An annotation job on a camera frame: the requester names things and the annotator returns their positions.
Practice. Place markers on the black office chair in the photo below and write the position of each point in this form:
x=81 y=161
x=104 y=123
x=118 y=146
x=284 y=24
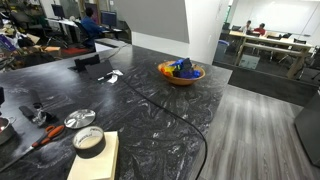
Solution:
x=83 y=35

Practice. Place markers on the long wooden meeting table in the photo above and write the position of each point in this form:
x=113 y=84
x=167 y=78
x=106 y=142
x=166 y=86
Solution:
x=276 y=42

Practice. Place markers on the black pop-up outlet box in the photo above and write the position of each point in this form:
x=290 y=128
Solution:
x=98 y=69

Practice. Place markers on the person in blue shirt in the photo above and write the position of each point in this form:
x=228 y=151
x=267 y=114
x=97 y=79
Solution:
x=89 y=28

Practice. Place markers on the white paper tag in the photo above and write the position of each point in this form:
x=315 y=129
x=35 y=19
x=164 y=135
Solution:
x=113 y=78

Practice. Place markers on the computer monitor with lit screen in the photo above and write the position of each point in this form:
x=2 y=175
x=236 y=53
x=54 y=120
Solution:
x=108 y=19

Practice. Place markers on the black and clear small gadget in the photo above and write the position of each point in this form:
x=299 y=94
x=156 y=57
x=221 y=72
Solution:
x=37 y=113

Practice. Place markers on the black cabinet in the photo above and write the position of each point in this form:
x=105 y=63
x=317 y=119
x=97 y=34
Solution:
x=308 y=130

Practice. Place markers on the dark floor rug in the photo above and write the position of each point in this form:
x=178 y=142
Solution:
x=266 y=85

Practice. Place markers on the blue waste bin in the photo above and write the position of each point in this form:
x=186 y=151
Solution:
x=221 y=50

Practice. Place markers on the grey box under table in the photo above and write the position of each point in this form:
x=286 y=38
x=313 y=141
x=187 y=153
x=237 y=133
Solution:
x=249 y=62

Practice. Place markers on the small blue toy block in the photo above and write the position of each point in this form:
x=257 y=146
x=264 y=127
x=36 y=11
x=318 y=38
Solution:
x=176 y=62

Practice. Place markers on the dark computer monitor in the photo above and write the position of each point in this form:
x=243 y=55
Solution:
x=58 y=10

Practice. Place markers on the silver round metal disc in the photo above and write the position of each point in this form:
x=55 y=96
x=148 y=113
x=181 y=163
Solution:
x=80 y=118

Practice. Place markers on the dark navy toy block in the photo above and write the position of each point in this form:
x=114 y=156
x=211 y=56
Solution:
x=187 y=64

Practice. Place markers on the person in white shirt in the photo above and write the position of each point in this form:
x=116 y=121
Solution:
x=247 y=26

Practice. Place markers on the black tape roll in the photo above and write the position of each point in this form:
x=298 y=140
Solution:
x=89 y=146

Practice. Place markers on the person in red shirt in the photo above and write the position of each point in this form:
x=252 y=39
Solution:
x=260 y=30

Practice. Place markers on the white whiteboard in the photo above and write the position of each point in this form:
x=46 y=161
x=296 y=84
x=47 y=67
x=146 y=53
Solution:
x=283 y=16

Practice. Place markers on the large blue toy block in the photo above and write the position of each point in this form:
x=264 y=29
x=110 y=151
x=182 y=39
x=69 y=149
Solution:
x=186 y=74

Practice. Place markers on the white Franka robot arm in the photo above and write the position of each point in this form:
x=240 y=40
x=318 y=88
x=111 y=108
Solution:
x=6 y=130

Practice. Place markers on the orange wooden bowl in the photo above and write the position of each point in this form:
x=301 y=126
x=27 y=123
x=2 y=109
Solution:
x=181 y=80

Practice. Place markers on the yellow toy block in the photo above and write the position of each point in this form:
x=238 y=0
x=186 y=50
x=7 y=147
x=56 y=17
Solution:
x=170 y=70

